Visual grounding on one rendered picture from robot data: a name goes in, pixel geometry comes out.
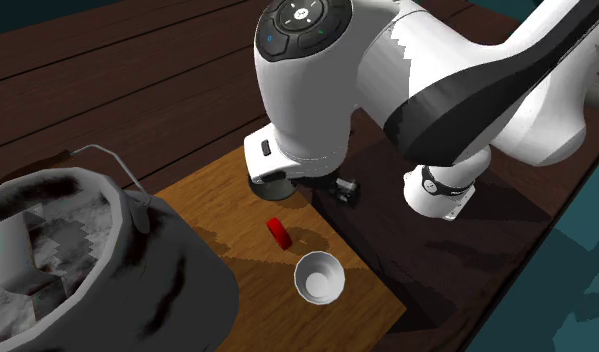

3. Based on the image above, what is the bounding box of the red cylinder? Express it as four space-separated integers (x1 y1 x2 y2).
265 217 294 252

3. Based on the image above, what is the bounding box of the white bowl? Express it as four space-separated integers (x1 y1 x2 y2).
293 250 347 306

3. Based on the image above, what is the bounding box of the light wooden table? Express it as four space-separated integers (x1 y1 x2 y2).
151 145 408 352

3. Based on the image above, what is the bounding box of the grey bucket with wire handle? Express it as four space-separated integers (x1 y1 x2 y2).
0 143 241 352

